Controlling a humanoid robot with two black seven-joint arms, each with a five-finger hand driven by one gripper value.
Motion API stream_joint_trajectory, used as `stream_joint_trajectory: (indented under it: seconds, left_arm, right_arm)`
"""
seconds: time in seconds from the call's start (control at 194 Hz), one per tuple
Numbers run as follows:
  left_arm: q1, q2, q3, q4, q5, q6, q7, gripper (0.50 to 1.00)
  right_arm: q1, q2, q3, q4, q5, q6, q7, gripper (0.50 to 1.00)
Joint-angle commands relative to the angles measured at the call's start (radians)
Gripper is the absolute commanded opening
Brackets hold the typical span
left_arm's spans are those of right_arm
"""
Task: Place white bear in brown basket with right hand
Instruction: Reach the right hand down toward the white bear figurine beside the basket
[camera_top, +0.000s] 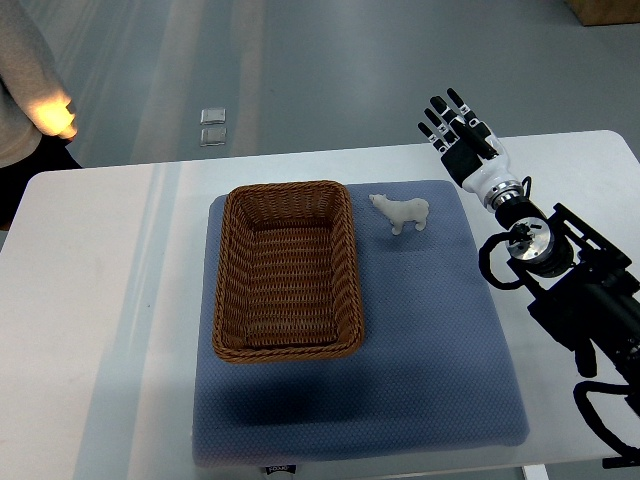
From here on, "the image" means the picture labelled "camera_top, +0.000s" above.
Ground blue cushion mat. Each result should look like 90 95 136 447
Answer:
192 180 529 467

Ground upper floor socket plate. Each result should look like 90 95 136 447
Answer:
200 107 226 125

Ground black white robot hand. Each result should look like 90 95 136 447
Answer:
418 88 524 211

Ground black cable loop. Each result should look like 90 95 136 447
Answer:
573 380 640 456

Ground lower floor socket plate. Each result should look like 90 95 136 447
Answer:
200 127 227 147

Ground white bear figurine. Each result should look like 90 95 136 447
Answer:
369 194 430 236

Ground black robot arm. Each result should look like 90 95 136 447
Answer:
479 178 639 469

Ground person in grey sweater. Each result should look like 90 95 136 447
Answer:
1 1 80 231

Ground wooden box corner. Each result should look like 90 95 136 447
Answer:
566 0 639 27

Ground floor socket plate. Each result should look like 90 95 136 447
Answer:
200 107 226 125
200 127 227 147

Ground brown wicker basket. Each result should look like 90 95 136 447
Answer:
212 180 365 364

